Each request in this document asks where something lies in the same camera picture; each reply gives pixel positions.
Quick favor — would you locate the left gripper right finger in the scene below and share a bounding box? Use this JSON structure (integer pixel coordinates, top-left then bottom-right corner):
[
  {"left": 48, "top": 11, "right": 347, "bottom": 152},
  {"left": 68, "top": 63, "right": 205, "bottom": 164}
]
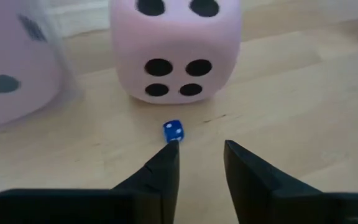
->
[{"left": 224, "top": 139, "right": 326, "bottom": 224}]

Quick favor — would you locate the large pink plush die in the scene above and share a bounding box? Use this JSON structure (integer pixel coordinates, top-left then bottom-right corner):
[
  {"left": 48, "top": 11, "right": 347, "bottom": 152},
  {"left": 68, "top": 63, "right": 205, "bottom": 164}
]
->
[
  {"left": 109, "top": 0, "right": 243, "bottom": 105},
  {"left": 0, "top": 0, "right": 64, "bottom": 129}
]

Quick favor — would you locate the small blue die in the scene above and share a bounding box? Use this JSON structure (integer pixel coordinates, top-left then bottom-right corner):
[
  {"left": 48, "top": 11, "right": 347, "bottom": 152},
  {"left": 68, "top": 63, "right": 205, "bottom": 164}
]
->
[{"left": 162, "top": 119, "right": 185, "bottom": 144}]

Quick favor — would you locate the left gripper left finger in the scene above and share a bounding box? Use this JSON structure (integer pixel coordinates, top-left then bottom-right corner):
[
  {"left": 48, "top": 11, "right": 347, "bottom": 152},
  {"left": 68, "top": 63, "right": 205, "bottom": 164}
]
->
[{"left": 112, "top": 140, "right": 180, "bottom": 224}]

